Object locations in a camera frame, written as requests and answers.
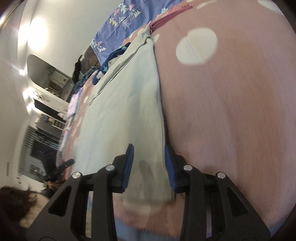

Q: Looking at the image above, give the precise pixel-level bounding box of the pink polka dot blanket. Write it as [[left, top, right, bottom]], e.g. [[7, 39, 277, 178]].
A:
[[61, 1, 295, 237]]

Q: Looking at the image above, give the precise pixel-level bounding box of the purple tree print pillow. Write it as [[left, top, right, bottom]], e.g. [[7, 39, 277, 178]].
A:
[[91, 0, 182, 63]]

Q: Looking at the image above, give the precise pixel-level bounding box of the navy star fleece garment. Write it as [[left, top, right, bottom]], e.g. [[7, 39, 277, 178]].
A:
[[92, 42, 130, 85]]

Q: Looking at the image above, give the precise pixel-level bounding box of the lilac folded garment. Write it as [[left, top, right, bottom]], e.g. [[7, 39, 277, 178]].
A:
[[66, 89, 82, 118]]

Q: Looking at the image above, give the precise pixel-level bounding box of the light grey garment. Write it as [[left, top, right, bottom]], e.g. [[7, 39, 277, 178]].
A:
[[73, 32, 173, 203]]

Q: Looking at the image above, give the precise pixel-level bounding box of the person dark hair head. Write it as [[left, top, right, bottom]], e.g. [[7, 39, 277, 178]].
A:
[[1, 186, 49, 228]]

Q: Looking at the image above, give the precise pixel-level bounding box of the dark teal knit blanket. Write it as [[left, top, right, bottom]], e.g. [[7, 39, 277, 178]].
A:
[[72, 66, 100, 94]]

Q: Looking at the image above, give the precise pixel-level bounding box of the turquoise bed sheet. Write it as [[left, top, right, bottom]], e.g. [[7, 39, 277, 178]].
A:
[[85, 191, 180, 241]]

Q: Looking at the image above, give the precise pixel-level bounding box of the brown patterned pillow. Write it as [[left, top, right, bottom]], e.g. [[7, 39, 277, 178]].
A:
[[80, 46, 100, 72]]

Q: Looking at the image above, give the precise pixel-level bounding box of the pink folded garment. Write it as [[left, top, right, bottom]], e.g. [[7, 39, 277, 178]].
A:
[[149, 4, 193, 32]]

